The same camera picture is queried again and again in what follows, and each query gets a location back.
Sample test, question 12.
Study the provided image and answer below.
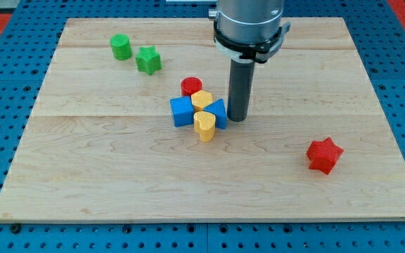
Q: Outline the red star block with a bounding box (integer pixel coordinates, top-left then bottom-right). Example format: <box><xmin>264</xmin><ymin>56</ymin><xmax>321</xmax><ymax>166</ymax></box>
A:
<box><xmin>306</xmin><ymin>137</ymin><xmax>344</xmax><ymax>175</ymax></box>

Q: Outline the yellow hexagon block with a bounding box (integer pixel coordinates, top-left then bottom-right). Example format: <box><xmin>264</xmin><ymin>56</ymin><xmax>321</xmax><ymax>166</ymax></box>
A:
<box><xmin>191</xmin><ymin>90</ymin><xmax>213</xmax><ymax>112</ymax></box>

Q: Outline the blue cube block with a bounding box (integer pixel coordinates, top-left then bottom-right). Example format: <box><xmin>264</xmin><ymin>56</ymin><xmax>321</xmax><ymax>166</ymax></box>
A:
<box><xmin>169</xmin><ymin>96</ymin><xmax>194</xmax><ymax>127</ymax></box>

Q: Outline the green star block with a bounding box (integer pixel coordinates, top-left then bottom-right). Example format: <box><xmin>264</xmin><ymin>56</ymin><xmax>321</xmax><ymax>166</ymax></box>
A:
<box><xmin>136</xmin><ymin>46</ymin><xmax>162</xmax><ymax>75</ymax></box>

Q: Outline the yellow heart block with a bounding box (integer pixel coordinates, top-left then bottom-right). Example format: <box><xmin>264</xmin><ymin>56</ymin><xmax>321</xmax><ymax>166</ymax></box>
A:
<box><xmin>193</xmin><ymin>111</ymin><xmax>216</xmax><ymax>142</ymax></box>

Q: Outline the green cylinder block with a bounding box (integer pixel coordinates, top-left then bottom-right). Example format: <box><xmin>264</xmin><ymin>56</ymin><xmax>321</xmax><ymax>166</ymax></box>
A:
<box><xmin>110</xmin><ymin>34</ymin><xmax>132</xmax><ymax>60</ymax></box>

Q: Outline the wooden board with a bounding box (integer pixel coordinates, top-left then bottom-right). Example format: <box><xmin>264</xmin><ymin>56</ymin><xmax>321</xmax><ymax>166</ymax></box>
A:
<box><xmin>0</xmin><ymin>18</ymin><xmax>405</xmax><ymax>223</ymax></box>

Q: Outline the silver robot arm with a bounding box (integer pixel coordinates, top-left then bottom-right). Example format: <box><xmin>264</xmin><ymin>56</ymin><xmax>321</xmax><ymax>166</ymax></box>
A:
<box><xmin>209</xmin><ymin>0</ymin><xmax>291</xmax><ymax>64</ymax></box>

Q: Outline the red cylinder block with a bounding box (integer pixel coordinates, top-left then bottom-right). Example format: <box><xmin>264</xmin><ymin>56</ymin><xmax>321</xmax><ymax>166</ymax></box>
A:
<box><xmin>181</xmin><ymin>77</ymin><xmax>203</xmax><ymax>96</ymax></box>

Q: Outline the blue triangle block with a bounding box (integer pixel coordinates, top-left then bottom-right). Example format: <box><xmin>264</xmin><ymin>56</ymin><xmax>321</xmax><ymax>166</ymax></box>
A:
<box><xmin>203</xmin><ymin>98</ymin><xmax>227</xmax><ymax>129</ymax></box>

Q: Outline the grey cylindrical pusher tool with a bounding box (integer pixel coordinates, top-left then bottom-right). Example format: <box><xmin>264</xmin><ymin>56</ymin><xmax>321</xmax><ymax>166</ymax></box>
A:
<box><xmin>227</xmin><ymin>60</ymin><xmax>255</xmax><ymax>122</ymax></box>

